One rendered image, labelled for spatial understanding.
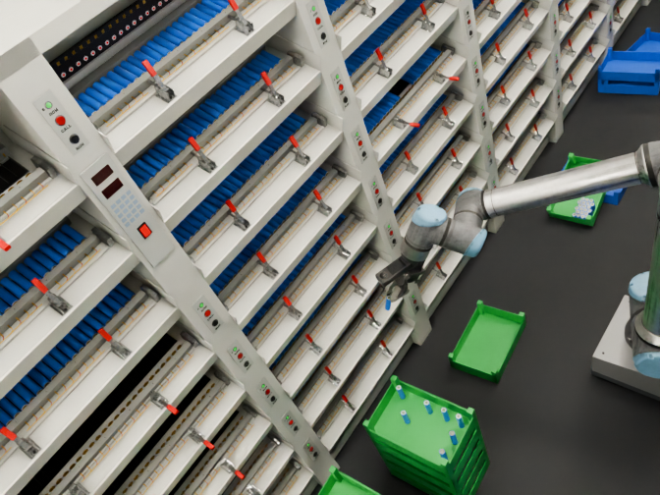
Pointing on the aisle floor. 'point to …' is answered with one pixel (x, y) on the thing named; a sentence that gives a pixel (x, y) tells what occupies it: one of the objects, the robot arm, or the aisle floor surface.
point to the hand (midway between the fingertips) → (389, 297)
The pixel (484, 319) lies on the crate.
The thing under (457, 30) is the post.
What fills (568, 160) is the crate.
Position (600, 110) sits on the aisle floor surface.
